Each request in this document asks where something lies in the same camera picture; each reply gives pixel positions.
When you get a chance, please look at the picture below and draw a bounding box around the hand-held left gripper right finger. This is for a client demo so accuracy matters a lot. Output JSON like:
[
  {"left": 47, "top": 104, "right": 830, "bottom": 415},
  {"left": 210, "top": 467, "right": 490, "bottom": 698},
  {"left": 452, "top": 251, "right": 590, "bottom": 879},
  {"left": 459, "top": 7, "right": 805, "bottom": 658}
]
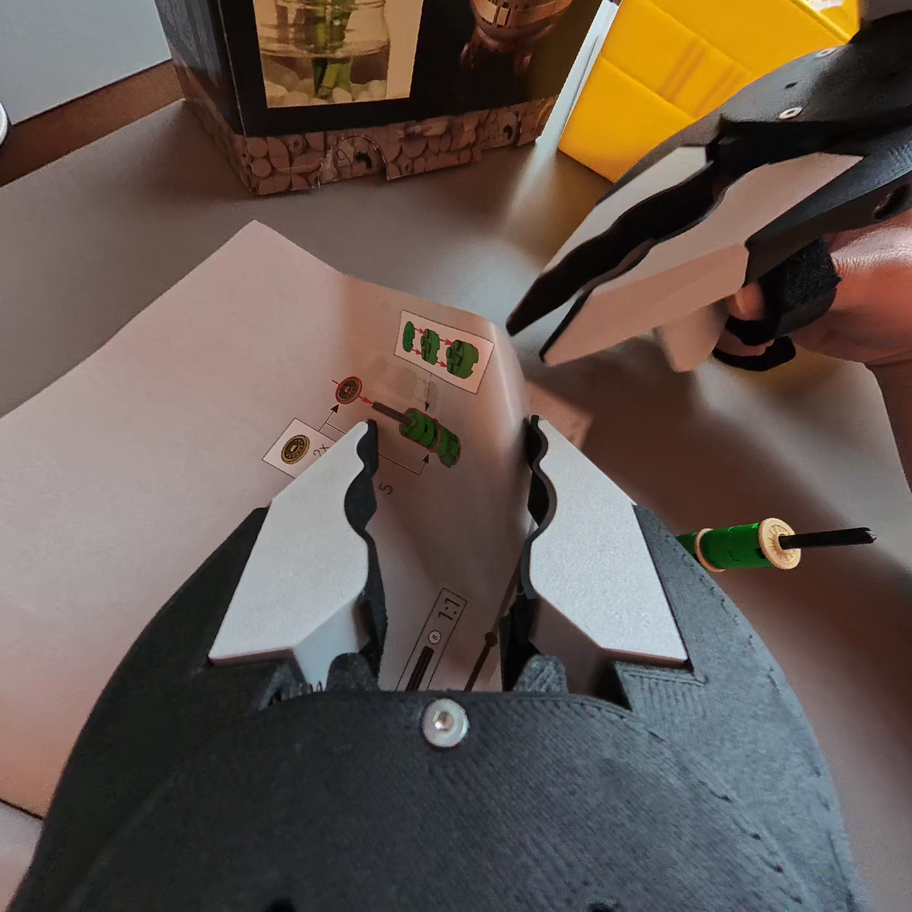
[{"left": 501, "top": 415, "right": 692, "bottom": 698}]

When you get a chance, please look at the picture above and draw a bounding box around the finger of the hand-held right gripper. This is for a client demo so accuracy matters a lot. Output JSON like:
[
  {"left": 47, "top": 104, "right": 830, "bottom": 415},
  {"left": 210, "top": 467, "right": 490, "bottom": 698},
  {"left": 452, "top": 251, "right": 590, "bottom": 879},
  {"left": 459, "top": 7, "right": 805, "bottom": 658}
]
[
  {"left": 539, "top": 153, "right": 865, "bottom": 373},
  {"left": 506, "top": 142, "right": 722, "bottom": 336}
]

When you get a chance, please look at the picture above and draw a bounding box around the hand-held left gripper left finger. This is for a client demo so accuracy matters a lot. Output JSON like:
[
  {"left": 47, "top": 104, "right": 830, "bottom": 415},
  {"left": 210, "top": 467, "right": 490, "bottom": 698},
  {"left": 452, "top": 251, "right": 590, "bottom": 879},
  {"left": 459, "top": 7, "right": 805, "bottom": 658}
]
[{"left": 208, "top": 419, "right": 389, "bottom": 691}]

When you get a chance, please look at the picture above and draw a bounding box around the green bamboo segment black axle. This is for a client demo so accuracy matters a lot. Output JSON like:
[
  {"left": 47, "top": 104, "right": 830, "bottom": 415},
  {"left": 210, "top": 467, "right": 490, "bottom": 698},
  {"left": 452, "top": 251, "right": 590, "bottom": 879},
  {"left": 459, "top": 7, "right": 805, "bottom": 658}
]
[{"left": 675, "top": 516, "right": 877, "bottom": 575}]

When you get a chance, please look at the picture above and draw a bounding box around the white building instruction booklet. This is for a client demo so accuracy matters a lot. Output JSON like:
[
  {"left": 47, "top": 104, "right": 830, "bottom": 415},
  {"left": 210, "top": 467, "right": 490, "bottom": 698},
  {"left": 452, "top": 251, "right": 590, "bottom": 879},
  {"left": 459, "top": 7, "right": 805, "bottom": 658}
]
[{"left": 0, "top": 219, "right": 592, "bottom": 912}]

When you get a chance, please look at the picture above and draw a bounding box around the grey desk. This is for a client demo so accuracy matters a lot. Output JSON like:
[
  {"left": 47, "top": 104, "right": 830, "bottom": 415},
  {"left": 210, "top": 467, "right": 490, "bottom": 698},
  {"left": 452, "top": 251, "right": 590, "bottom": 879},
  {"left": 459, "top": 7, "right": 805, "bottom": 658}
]
[{"left": 0, "top": 100, "right": 912, "bottom": 785}]

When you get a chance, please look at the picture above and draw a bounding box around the person's right hand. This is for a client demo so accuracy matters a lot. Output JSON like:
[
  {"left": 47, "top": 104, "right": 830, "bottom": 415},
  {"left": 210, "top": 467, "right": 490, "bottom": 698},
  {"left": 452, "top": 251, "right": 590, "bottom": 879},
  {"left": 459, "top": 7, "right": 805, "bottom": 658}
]
[{"left": 725, "top": 224, "right": 912, "bottom": 371}]

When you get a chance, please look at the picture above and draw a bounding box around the yellow plastic bin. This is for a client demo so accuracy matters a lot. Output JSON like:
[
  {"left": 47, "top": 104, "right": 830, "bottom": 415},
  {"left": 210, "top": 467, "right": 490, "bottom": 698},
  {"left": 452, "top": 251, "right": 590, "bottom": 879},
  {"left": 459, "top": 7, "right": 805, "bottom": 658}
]
[{"left": 558, "top": 0, "right": 865, "bottom": 184}]

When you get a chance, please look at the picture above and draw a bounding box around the black bamboo set box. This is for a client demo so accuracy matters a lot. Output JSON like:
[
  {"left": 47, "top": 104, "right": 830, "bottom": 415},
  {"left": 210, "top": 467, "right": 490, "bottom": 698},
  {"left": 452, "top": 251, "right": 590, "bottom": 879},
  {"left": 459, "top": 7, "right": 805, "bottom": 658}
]
[{"left": 155, "top": 0, "right": 615, "bottom": 197}]

